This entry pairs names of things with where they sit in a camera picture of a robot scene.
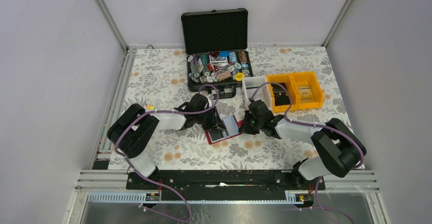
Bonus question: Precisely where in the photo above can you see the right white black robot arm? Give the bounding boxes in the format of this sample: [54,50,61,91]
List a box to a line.
[239,100,367,189]

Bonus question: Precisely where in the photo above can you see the black card in yellow bin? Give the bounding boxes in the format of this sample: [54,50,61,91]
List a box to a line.
[272,82,290,106]

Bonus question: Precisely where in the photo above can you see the black credit card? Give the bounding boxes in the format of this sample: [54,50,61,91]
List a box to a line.
[209,131,224,142]

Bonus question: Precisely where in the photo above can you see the white grey credit card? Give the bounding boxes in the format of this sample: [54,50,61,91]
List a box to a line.
[221,121,229,137]

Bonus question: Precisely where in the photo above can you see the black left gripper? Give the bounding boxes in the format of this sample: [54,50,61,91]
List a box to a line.
[195,106,226,132]

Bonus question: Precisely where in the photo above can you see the white plastic bin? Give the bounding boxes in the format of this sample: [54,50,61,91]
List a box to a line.
[241,76,273,111]

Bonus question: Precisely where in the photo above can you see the white slotted cable duct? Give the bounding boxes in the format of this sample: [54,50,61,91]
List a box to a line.
[88,188,313,205]

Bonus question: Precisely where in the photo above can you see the yellow round dealer chip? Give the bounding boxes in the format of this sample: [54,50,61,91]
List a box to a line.
[233,72,245,81]

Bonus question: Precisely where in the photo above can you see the beige cards in yellow bin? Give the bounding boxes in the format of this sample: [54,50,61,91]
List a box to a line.
[299,87,313,99]

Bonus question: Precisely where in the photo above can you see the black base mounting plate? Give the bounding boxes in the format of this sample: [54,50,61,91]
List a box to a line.
[126,170,325,195]

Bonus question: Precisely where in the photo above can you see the black poker chip case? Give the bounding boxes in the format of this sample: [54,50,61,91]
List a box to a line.
[180,8,255,101]

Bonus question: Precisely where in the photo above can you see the red leather card holder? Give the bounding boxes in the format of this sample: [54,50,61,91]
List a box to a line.
[205,115,243,145]

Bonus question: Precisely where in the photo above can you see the yellow bin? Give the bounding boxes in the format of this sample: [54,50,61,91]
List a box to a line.
[266,73,300,113]
[291,71,324,110]

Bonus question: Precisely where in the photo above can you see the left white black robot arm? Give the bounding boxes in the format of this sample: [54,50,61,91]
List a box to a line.
[106,94,226,189]

